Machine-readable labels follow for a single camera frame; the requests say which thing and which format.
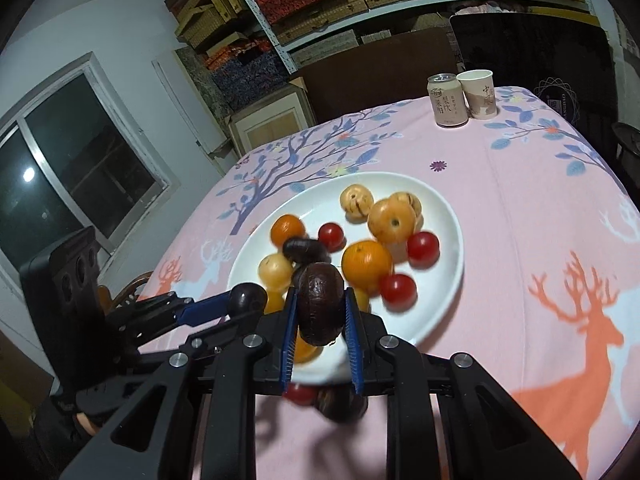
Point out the dark purple plum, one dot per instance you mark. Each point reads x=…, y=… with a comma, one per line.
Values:
x=246, y=298

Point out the paper cup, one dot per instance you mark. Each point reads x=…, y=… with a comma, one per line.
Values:
x=479, y=90

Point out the black chair back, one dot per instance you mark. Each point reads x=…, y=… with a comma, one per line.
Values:
x=567, y=64

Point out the red cherry tomato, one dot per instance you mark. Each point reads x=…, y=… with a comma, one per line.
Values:
x=423, y=249
x=398, y=291
x=302, y=395
x=331, y=236

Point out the pale striped pepino melon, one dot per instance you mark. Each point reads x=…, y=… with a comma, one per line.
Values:
x=415, y=204

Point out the orange striped pepino melon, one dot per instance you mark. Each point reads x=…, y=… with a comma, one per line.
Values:
x=391, y=221

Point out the small speckled yellow melon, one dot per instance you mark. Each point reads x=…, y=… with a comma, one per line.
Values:
x=356, y=201

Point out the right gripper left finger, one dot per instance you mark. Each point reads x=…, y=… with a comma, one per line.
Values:
x=181, y=418

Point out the pink deer tablecloth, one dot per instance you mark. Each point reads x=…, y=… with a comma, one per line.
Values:
x=549, y=297

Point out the small yellow fruit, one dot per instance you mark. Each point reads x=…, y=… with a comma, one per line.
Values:
x=362, y=300

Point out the dark purple mangosteen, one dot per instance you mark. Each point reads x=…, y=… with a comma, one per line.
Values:
x=303, y=251
x=341, y=404
x=320, y=309

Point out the sliding glass window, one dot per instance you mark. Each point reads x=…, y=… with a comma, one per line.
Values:
x=73, y=156

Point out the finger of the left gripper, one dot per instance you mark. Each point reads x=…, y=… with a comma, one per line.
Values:
x=231, y=342
x=155, y=316

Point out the orange yellow tomato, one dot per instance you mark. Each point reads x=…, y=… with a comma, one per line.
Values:
x=305, y=352

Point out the cardboard box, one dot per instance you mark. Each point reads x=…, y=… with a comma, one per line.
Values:
x=280, y=114

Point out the yellow orange fruit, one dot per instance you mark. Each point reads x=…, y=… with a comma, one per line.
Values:
x=275, y=301

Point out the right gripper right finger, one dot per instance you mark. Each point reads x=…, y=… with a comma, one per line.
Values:
x=445, y=417

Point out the pale yellow round fruit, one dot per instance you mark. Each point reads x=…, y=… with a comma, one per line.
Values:
x=275, y=272

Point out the large orange mandarin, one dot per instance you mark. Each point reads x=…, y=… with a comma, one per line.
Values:
x=365, y=263

